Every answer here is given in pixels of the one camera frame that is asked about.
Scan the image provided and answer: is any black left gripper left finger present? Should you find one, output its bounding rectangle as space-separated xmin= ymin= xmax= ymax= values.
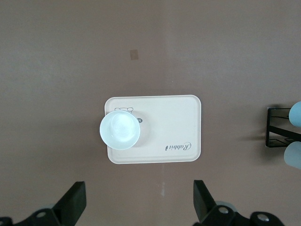
xmin=14 ymin=180 xmax=87 ymax=226

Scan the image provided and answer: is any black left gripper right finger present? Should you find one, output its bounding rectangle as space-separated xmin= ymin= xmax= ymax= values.
xmin=193 ymin=180 xmax=250 ymax=226

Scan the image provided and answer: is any blue plastic cup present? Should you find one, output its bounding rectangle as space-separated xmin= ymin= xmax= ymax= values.
xmin=288 ymin=101 xmax=301 ymax=129

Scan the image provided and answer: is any white bowl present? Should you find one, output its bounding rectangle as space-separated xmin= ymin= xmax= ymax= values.
xmin=99 ymin=110 xmax=141 ymax=150

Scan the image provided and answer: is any beige rabbit print tray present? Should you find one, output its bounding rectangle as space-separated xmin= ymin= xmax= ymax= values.
xmin=104 ymin=94 xmax=202 ymax=165

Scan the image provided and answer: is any grey plastic cup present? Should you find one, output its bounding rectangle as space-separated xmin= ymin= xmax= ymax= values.
xmin=284 ymin=140 xmax=301 ymax=169

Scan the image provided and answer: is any black wire cup rack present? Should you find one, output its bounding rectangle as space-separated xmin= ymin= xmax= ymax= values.
xmin=265 ymin=107 xmax=301 ymax=148

